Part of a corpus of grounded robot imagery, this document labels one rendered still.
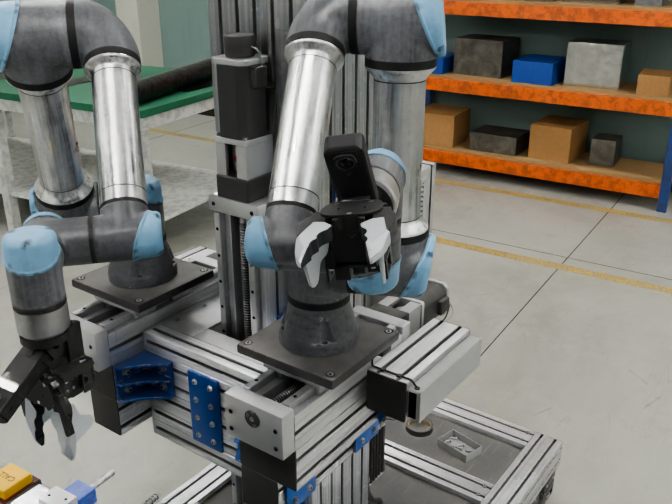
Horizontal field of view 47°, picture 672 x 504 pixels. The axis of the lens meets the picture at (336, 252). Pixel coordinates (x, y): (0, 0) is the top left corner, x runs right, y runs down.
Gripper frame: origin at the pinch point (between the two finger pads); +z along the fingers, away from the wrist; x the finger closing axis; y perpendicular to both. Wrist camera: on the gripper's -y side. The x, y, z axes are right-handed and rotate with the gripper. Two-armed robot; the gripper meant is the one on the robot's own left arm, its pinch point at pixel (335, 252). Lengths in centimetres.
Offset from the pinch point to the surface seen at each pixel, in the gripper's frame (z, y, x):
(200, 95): -341, 37, 143
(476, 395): -202, 148, -3
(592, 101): -466, 89, -82
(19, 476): -31, 53, 72
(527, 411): -194, 150, -22
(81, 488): -23, 48, 54
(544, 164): -480, 135, -50
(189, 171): -399, 96, 184
